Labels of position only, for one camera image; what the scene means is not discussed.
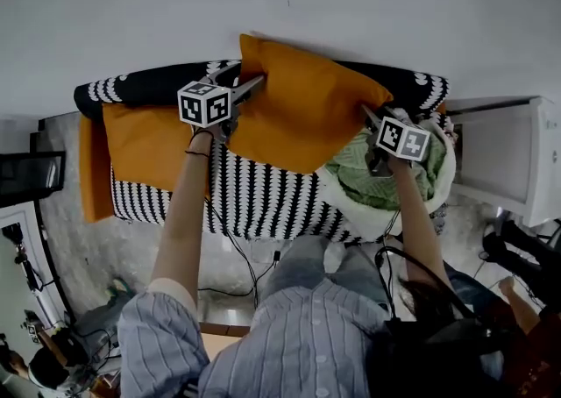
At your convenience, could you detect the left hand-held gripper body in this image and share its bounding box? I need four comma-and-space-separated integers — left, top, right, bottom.
177, 80, 242, 144

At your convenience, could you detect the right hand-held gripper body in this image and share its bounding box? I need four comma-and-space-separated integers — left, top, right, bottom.
363, 115, 432, 180

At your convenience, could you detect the person's left forearm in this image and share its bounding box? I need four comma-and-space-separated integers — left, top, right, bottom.
148, 125, 217, 293

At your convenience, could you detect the person's right forearm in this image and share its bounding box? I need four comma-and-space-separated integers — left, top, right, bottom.
387, 156, 453, 288

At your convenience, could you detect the black and white striped sofa cover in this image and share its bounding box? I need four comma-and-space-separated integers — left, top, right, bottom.
73, 59, 452, 245

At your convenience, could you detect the black wrist band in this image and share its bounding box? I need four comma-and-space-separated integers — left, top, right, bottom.
184, 129, 216, 160

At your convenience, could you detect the green knitted blanket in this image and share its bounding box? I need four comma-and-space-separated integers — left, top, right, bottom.
325, 127, 448, 213

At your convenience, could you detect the grey patterned blanket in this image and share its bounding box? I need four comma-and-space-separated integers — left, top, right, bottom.
428, 201, 451, 238

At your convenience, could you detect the white cabinet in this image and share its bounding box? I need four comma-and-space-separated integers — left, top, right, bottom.
445, 95, 561, 229

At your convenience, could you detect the black television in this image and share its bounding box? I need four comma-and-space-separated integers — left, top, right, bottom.
0, 150, 67, 210

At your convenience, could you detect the striped blue-grey shirt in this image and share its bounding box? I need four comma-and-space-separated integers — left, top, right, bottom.
117, 276, 396, 398

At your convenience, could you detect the wooden table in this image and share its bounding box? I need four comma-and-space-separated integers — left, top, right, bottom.
198, 321, 252, 363

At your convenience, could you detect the thick black head cable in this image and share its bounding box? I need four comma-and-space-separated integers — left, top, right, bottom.
373, 245, 479, 323

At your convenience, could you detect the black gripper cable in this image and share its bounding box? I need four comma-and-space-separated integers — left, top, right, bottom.
198, 195, 282, 310

